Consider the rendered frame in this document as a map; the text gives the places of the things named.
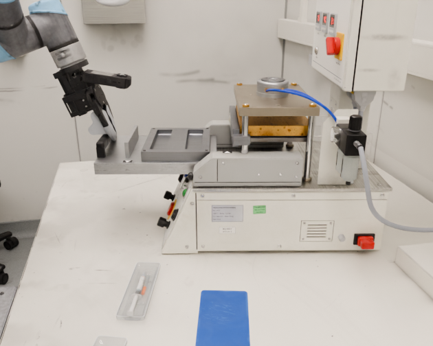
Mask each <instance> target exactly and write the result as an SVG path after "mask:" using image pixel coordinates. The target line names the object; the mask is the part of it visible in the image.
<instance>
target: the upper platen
mask: <svg viewBox="0 0 433 346"><path fill-rule="evenodd" d="M236 115H237V119H238V125H239V129H240V131H239V134H242V116H239V113H238V108H237V105H236ZM307 125H308V119H307V117H306V116H249V134H250V137H251V138H250V142H307Z"/></svg>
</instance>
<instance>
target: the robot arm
mask: <svg viewBox="0 0 433 346"><path fill-rule="evenodd" d="M28 10H29V15H27V16H24V15H23V11H22V8H21V4H20V1H19V0H0V62H5V61H8V60H12V59H16V58H17V57H19V56H22V55H24V54H28V53H30V52H32V51H35V50H37V49H40V48H42V47H45V46H46V47H47V49H48V51H49V53H50V54H51V56H52V58H53V60H54V62H55V64H56V66H57V68H60V70H59V71H57V72H56V73H53V76H54V78H55V79H57V78H58V81H59V82H60V85H61V86H62V88H63V91H64V92H65V94H64V95H63V98H62V100H63V102H64V104H65V106H66V108H67V110H68V112H69V114H70V116H71V117H75V116H78V115H79V116H81V115H85V114H87V112H89V111H92V110H93V112H92V113H91V119H92V121H93V123H92V125H90V127H89V128H88V131H89V133H90V134H91V135H103V134H108V136H109V137H110V138H111V139H112V140H113V141H116V139H117V130H116V127H115V122H114V119H113V115H112V112H111V109H110V106H109V103H108V102H107V99H106V97H105V94H104V91H103V90H102V88H101V86H100V85H105V86H110V87H116V88H119V89H127V88H129V87H130V86H131V76H128V75H127V74H123V73H109V72H103V71H95V70H90V69H87V70H85V71H83V69H82V67H84V66H86V65H88V64H89V63H88V61H87V59H85V58H86V54H85V52H84V50H83V48H82V45H81V44H80V41H79V40H78V37H77V36H76V33H75V31H74V29H73V27H72V25H71V22H70V20H69V18H68V14H67V13H66V11H65V9H64V7H63V5H62V4H61V2H60V0H40V1H37V2H34V3H32V4H30V5H29V6H28ZM73 43H74V44H73ZM99 84H100V85H99ZM66 103H67V104H68V106H69V108H70V110H71V112H70V110H69V108H68V106H67V104H66Z"/></svg>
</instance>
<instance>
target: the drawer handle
mask: <svg viewBox="0 0 433 346"><path fill-rule="evenodd" d="M111 140H112V139H111V138H110V137H109V136H108V134H103V135H102V136H101V138H99V140H98V141H97V143H96V153H97V157H98V158H105V157H106V152H105V149H106V147H107V146H108V145H109V143H110V142H111Z"/></svg>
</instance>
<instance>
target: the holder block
mask: <svg viewBox="0 0 433 346"><path fill-rule="evenodd" d="M208 154H210V128H151V131H150V132H149V134H148V137H147V139H146V141H145V143H144V146H143V148H142V150H141V160H142V161H200V160H202V159H203V158H204V157H206V156H207V155H208Z"/></svg>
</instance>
